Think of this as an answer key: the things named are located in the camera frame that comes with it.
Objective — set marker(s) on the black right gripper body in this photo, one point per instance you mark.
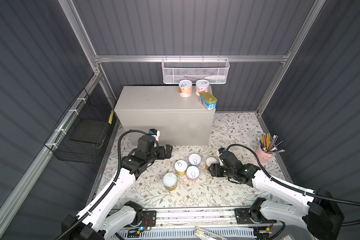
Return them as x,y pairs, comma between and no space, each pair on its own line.
229,172

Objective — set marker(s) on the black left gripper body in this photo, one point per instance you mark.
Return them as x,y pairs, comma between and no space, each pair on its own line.
150,158

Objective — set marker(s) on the teal can pull tab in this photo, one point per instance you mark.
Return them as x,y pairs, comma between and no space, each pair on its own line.
195,160

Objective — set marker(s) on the green orange can plastic lid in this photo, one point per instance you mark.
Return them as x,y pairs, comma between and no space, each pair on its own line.
170,181

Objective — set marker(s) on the gold rectangular tin can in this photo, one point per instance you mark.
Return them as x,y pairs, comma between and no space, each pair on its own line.
208,100

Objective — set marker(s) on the orange can pull tab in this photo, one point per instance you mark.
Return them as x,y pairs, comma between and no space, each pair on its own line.
185,88

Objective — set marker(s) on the pink white can pull tab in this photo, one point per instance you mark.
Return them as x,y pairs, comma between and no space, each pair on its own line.
201,86

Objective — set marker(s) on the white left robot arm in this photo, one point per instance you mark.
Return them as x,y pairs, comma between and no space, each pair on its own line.
94,222

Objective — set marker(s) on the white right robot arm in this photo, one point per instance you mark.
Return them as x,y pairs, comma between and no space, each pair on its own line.
315,211

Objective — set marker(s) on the yellow can pull tab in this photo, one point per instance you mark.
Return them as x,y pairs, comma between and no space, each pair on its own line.
181,167

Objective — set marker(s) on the pink pencil cup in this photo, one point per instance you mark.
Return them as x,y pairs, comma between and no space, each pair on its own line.
263,156

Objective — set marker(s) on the grey metal cabinet box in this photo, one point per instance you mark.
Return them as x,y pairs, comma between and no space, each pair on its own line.
181,121

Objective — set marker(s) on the pencils bundle in cup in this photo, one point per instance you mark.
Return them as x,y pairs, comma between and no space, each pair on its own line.
269,144

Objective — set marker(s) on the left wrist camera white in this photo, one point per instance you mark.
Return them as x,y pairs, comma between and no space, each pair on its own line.
155,133

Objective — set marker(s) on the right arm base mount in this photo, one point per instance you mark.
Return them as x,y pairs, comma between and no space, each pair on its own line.
252,214

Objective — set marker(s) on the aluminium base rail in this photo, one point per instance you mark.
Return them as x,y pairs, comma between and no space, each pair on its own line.
195,217

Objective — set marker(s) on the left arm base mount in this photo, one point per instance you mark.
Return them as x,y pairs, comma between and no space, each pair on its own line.
147,218

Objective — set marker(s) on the black wire mesh basket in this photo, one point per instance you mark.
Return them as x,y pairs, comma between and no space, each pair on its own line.
85,131

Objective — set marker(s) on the white wire mesh basket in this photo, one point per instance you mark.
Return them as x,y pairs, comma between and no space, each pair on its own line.
214,70

